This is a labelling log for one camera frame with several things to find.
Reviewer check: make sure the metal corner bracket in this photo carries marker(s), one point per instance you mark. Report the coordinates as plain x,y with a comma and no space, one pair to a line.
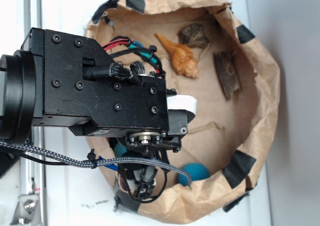
28,211

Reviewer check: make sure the teal dimpled ball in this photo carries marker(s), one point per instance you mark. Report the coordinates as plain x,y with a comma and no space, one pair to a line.
197,172

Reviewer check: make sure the orange spiral seashell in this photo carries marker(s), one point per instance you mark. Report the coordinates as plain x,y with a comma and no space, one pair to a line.
181,57

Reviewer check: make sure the flat brown bark piece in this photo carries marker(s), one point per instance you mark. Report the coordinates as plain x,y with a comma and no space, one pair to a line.
227,73

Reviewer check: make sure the dark brown rock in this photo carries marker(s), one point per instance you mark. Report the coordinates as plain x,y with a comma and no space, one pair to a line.
193,36

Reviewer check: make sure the aluminium extrusion rail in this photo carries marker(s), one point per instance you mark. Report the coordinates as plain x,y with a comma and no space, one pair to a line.
32,174

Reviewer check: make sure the brown paper bag enclosure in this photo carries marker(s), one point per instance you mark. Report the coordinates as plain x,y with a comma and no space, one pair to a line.
230,138

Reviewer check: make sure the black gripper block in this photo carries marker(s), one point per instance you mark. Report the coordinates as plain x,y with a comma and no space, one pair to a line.
78,85

